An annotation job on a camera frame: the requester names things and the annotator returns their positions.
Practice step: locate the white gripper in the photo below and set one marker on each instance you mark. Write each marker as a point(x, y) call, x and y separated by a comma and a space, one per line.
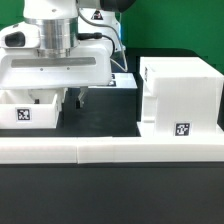
point(46, 55)

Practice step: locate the white front drawer box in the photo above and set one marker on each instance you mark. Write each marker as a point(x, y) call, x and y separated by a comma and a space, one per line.
point(19, 111)

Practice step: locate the white drawer cabinet frame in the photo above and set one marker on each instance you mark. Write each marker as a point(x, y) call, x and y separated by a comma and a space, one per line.
point(181, 96)

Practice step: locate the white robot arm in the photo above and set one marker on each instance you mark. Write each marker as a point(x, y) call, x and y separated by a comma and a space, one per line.
point(69, 10)

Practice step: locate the white L-shaped fence rail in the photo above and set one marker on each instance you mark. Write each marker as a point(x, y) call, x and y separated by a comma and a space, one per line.
point(74, 150)

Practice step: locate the white marker base plate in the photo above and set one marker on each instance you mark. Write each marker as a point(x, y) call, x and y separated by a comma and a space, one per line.
point(119, 81)

